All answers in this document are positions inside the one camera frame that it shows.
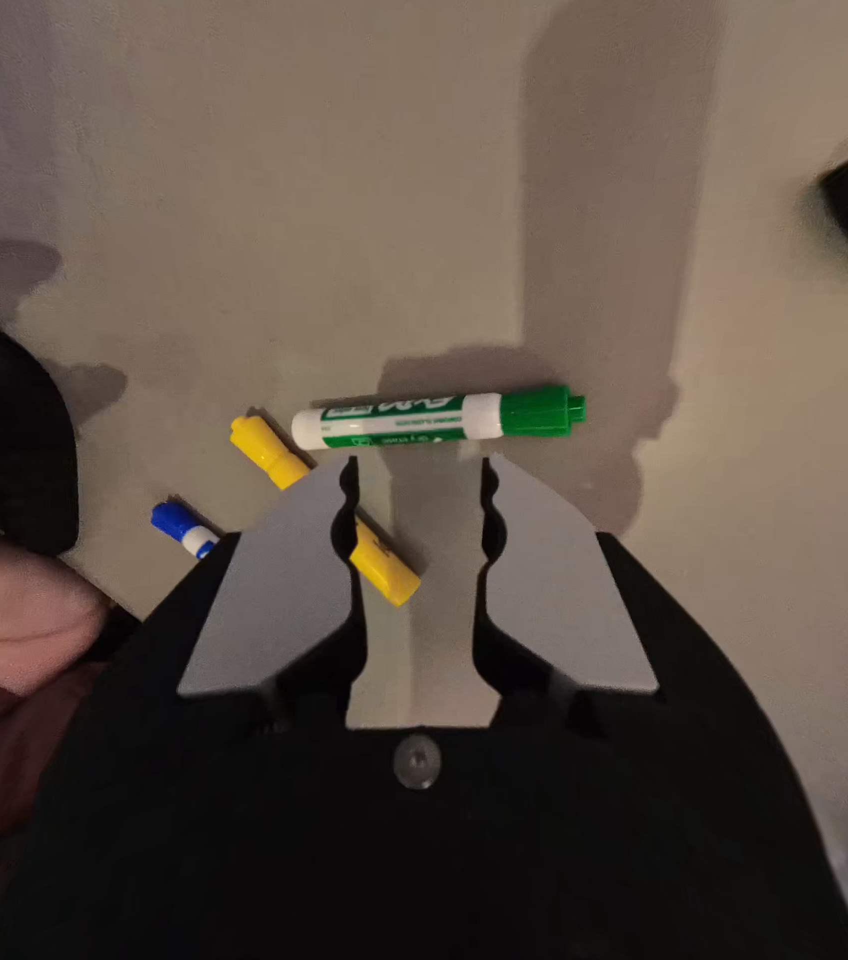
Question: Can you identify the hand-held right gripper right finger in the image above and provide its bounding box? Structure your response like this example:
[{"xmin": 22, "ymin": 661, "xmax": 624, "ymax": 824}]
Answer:
[{"xmin": 472, "ymin": 453, "xmax": 661, "ymax": 723}]

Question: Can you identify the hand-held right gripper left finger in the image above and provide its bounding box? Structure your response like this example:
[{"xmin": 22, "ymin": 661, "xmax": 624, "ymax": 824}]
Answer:
[{"xmin": 176, "ymin": 453, "xmax": 370, "ymax": 725}]

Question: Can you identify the yellow marker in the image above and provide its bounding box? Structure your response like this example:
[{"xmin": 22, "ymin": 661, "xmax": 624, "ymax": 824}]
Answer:
[{"xmin": 230, "ymin": 414, "xmax": 422, "ymax": 607}]

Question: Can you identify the green dry erase marker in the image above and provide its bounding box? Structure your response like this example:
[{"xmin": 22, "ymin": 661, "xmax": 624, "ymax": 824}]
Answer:
[{"xmin": 291, "ymin": 384, "xmax": 587, "ymax": 451}]

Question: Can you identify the person's left hand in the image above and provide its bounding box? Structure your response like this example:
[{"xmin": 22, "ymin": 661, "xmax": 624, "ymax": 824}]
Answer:
[{"xmin": 0, "ymin": 527, "xmax": 110, "ymax": 696}]

